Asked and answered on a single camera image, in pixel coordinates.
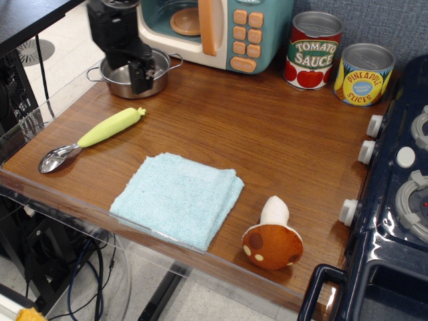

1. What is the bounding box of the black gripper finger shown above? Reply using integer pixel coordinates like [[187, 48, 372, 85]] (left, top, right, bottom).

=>
[[128, 60, 155, 94]]

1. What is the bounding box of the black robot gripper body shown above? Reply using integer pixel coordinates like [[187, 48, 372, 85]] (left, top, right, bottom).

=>
[[87, 1, 154, 70]]

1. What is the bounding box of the small stainless steel pot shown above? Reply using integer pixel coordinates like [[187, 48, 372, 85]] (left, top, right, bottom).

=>
[[86, 47, 183, 100]]

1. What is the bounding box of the white stove knob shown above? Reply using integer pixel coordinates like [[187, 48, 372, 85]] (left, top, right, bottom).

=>
[[358, 140, 376, 165], [339, 199, 358, 227], [366, 115, 383, 138]]

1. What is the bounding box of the dark blue toy stove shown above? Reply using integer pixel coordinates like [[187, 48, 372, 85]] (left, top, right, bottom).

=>
[[298, 56, 427, 320]]

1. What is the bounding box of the teal toy microwave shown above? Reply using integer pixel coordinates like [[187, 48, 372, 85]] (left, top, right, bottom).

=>
[[137, 1, 294, 74]]

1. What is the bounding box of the light blue folded cloth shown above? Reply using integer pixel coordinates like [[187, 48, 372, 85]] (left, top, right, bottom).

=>
[[110, 153, 244, 251]]

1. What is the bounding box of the tomato sauce can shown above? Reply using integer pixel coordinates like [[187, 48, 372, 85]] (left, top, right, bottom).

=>
[[284, 11, 344, 90]]

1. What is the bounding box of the plush brown mushroom toy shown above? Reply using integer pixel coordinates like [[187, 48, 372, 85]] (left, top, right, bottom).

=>
[[242, 196, 304, 270]]

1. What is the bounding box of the pineapple slices can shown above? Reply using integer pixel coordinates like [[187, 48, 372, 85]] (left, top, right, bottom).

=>
[[334, 43, 396, 106]]

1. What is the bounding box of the spoon with green handle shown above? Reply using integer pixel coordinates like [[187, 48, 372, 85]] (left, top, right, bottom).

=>
[[38, 108, 146, 174]]

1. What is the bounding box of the black desk frame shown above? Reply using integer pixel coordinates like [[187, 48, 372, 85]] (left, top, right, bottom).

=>
[[1, 1, 84, 314]]

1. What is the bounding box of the black cable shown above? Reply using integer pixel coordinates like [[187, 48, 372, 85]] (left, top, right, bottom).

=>
[[49, 233, 118, 321]]

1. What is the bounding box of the blue cable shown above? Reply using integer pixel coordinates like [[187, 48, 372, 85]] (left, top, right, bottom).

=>
[[66, 233, 104, 321]]

